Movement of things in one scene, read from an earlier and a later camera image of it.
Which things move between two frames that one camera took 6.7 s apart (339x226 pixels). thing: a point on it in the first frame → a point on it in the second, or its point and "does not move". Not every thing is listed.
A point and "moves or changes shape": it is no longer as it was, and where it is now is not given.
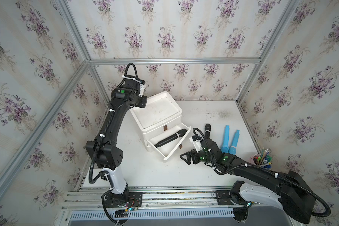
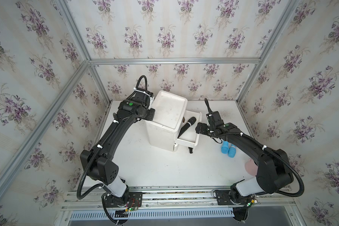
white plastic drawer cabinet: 161,117 moves or changes shape
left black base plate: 135,200 does not move
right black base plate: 223,197 does not move
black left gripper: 141,104 → 149,117
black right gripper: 189,154 → 203,128
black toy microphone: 178,134 → 190,122
